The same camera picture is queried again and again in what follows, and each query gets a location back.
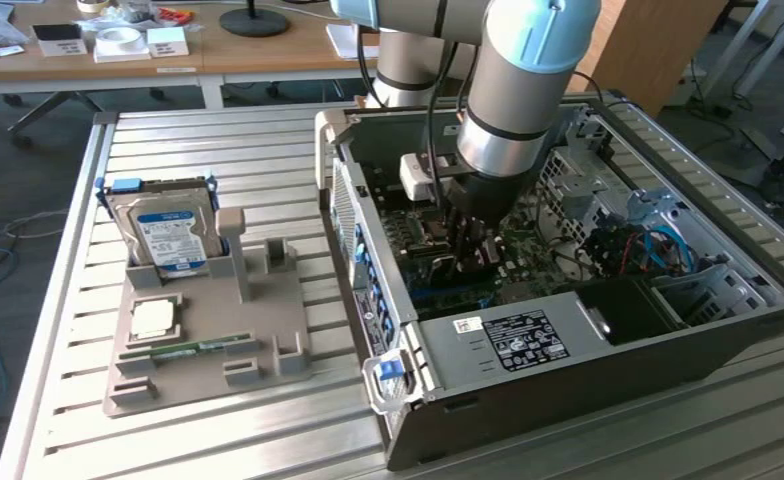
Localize perforated metal drive cage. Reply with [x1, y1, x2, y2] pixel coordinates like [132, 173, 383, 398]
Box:
[535, 144, 640, 236]

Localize grey power supply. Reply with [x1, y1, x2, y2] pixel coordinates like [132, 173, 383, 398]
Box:
[401, 292, 610, 396]

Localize hard disk in blue carrier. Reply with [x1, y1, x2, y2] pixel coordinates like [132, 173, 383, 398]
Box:
[92, 174, 226, 280]

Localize CPU socket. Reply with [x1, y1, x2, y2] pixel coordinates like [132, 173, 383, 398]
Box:
[414, 204, 459, 246]

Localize green RAM stick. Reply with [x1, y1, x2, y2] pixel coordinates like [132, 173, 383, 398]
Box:
[120, 335, 246, 361]

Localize small white box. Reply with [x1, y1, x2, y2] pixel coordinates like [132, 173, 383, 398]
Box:
[145, 26, 190, 59]

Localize wooden cabinet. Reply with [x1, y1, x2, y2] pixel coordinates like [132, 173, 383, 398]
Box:
[564, 0, 730, 117]

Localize black lamp base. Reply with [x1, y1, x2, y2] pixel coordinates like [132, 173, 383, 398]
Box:
[217, 0, 291, 38]

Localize white box with black top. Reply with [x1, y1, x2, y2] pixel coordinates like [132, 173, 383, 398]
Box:
[30, 23, 90, 58]

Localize red wire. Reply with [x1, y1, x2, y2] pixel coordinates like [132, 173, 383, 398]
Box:
[616, 232, 653, 275]

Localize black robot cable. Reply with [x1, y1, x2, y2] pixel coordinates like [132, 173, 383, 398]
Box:
[355, 29, 483, 204]

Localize blue data wire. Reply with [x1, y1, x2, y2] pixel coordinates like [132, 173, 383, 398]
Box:
[634, 224, 697, 275]

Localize silver CPU chip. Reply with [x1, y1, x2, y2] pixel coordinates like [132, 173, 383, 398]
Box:
[127, 299, 178, 341]

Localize orange small parts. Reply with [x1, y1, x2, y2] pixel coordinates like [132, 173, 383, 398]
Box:
[157, 7, 197, 26]

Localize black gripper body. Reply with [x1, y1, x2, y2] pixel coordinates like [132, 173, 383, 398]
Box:
[443, 166, 534, 227]

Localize wooden desk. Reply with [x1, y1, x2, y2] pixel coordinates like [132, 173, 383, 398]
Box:
[201, 0, 570, 86]
[0, 0, 206, 96]

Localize white paper stack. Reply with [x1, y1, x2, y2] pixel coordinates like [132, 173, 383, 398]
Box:
[323, 24, 379, 60]

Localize black cable behind case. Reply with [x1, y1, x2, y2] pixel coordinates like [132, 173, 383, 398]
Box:
[568, 71, 633, 107]

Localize green motherboard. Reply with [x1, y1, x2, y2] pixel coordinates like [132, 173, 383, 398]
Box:
[377, 184, 600, 321]

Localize open black PC case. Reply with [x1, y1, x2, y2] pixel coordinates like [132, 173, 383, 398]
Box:
[314, 89, 784, 474]

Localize black labelled RAM stick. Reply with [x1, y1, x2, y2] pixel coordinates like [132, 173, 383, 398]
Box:
[406, 244, 457, 271]

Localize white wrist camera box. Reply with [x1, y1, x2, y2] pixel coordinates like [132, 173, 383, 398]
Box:
[398, 153, 461, 202]

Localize white tape roll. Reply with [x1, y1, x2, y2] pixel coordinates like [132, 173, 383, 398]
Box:
[95, 27, 147, 53]

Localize white floor cable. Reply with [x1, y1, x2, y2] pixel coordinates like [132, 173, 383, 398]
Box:
[0, 208, 70, 240]

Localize flat white box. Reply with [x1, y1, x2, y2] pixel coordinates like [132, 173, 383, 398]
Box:
[90, 44, 153, 64]

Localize metal disk bay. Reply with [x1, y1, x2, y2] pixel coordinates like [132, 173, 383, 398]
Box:
[648, 264, 770, 329]

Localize grey parts rack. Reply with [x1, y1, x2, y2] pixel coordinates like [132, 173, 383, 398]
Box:
[100, 202, 313, 420]

